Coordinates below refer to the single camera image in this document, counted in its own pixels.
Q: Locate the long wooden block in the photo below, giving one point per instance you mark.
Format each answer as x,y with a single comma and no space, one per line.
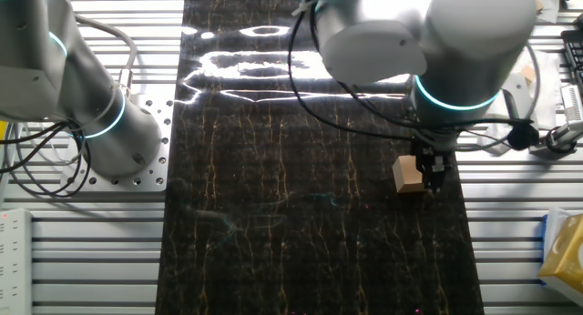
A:
539,5

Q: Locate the silver ribbed device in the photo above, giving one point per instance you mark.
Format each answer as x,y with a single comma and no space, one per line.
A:
573,103

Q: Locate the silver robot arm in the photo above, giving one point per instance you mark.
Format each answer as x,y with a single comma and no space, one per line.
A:
54,78

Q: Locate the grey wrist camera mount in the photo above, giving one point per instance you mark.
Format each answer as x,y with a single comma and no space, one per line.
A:
517,89

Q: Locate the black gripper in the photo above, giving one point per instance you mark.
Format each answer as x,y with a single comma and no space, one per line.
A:
430,155

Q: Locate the white tissue sheet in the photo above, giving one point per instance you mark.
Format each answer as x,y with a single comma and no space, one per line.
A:
553,233

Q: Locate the crumpled white tissue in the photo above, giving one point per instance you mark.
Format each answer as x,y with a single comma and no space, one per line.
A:
489,147

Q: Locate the white paper with drawing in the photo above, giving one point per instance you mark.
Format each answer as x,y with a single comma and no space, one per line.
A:
551,5

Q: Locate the yellow tissue box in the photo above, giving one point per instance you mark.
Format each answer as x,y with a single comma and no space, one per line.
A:
567,256

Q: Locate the white power strip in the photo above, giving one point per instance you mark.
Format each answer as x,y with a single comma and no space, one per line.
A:
16,260

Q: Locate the black keyboard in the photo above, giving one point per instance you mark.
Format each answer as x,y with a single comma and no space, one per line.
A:
575,55

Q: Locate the grey metal stand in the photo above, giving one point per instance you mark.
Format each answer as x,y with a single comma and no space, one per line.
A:
571,130

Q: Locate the black marble pattern mat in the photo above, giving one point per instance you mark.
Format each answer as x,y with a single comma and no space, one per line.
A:
273,215

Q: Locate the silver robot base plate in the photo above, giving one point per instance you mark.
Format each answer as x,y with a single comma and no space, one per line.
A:
161,124

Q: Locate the large wooden cube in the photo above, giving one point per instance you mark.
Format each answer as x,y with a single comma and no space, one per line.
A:
405,174

